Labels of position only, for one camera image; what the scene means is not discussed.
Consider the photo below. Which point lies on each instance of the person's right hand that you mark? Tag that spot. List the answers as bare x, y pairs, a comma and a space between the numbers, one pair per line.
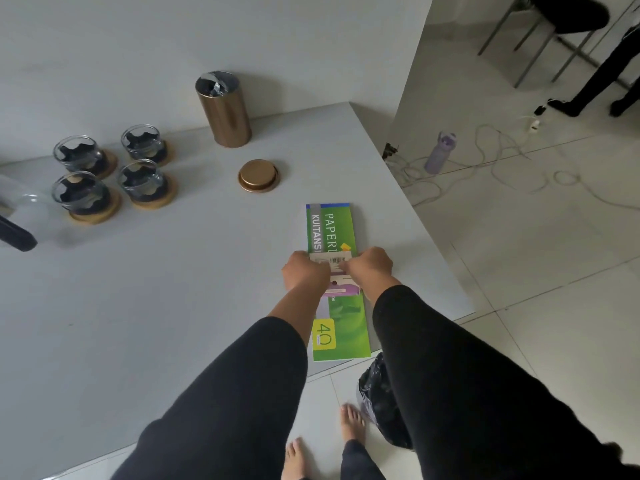
372, 267

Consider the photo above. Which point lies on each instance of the person's left hand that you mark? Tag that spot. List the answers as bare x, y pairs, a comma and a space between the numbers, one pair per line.
302, 272

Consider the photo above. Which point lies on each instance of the person's left fingers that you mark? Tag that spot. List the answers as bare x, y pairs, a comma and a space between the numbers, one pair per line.
320, 267

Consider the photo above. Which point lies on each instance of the person's right fingers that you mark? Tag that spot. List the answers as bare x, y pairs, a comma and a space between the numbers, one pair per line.
350, 269

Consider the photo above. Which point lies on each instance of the small white purple packet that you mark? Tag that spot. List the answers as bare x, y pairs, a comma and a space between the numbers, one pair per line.
342, 287

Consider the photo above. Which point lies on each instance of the person's left forearm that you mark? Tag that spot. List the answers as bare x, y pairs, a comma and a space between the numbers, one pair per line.
235, 394

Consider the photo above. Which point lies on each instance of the person's right forearm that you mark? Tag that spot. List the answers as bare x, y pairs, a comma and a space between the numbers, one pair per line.
465, 394

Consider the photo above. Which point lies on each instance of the green receipt book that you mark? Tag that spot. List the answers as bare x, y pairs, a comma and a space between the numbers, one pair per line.
331, 229

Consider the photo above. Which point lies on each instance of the copper canister lid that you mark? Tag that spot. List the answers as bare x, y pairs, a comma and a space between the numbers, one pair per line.
258, 175

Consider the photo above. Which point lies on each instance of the black plastic bag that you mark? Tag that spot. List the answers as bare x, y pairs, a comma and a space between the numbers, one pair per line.
382, 404

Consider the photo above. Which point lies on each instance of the purple water bottle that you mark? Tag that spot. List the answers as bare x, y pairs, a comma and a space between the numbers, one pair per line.
439, 154

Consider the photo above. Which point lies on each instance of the person's right foot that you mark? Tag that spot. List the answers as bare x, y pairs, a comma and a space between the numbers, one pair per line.
352, 422

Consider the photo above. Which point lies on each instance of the person's foot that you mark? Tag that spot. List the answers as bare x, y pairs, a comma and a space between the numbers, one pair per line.
294, 462
352, 422

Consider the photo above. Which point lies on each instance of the round cork coaster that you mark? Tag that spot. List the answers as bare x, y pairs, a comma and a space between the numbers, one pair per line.
111, 164
167, 153
169, 194
100, 215

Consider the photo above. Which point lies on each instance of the copper metal canister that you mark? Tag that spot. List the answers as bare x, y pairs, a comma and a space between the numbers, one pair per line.
226, 117

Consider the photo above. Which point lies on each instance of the person's right leg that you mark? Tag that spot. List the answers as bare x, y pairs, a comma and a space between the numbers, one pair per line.
360, 464

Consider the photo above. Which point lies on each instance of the person's leg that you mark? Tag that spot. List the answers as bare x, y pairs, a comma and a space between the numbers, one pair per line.
600, 74
625, 102
360, 464

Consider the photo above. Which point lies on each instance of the person's left foot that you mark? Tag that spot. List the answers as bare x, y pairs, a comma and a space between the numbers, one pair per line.
294, 462

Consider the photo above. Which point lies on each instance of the glass cup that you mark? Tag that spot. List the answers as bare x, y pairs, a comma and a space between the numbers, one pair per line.
143, 179
81, 192
144, 142
80, 153

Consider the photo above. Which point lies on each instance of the silver foil bag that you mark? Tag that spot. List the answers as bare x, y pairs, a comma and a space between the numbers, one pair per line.
216, 86

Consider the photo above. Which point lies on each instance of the white plug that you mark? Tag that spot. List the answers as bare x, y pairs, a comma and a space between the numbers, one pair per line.
534, 125

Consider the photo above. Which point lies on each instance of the black power adapter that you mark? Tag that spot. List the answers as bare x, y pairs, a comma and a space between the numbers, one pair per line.
540, 110

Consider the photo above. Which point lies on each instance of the black metal-legged chair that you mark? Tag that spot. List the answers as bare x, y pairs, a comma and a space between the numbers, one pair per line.
570, 12

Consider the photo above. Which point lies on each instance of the black wall plug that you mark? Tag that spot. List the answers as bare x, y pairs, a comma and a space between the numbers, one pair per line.
389, 151

